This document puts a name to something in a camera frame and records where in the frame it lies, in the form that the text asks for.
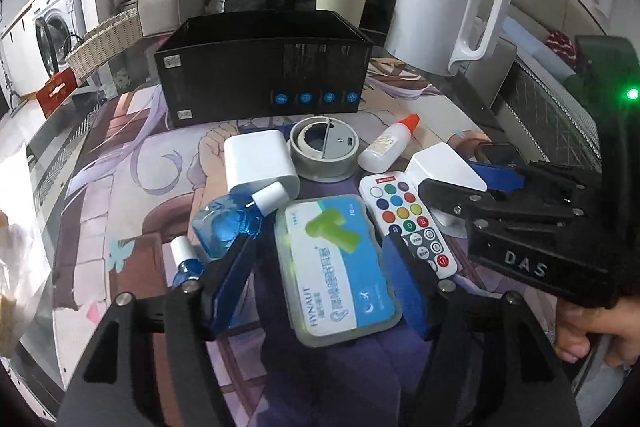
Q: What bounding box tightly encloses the light blue pillow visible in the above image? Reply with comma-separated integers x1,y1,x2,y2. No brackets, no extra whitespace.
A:
502,16,575,82

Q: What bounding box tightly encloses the earplug box blue label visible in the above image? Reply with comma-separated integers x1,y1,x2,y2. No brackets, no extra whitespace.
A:
274,194,401,348

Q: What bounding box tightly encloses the black smartphone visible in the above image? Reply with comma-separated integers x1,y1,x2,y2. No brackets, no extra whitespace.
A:
474,142,527,167

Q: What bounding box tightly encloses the white power adapter block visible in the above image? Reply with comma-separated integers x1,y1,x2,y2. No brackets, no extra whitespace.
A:
224,130,300,199

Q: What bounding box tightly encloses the woven wicker basket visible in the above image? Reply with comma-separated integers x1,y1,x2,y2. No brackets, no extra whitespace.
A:
66,8,143,84

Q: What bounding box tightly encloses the small white box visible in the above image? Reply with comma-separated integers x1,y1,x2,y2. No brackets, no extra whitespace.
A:
404,142,490,228

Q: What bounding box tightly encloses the black cardboard storage box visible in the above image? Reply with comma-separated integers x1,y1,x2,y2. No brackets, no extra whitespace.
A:
155,11,373,128

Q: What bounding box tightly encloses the white electric kettle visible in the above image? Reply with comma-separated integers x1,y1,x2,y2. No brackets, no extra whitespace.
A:
385,0,511,77

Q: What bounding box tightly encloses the red gift bag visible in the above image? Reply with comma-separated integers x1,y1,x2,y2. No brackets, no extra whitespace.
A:
36,67,78,118

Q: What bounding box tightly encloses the small blue bottle white cap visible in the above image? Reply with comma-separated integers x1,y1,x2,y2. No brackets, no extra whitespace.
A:
170,236,204,287

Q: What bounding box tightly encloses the anime print desk mat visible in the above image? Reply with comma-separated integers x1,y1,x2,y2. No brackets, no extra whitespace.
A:
52,56,559,427

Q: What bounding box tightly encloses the white washing machine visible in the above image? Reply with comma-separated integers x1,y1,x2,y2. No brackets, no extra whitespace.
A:
1,0,86,98

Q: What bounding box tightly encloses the grey sofa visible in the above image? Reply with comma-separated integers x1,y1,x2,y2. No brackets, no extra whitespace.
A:
136,0,224,38

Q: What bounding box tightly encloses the blue liquid bottle white cap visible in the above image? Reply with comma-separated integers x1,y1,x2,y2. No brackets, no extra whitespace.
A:
192,181,290,260

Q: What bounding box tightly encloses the person's right hand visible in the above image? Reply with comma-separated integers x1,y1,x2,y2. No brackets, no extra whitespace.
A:
554,296,640,367

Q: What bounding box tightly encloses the white bottle orange cap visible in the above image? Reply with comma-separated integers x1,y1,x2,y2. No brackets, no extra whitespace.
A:
357,114,420,173

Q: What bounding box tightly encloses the grey round tape dispenser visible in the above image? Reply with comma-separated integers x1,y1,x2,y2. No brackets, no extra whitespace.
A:
288,116,360,183

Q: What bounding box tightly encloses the white colourful button remote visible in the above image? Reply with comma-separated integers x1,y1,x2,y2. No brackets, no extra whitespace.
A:
359,171,458,280

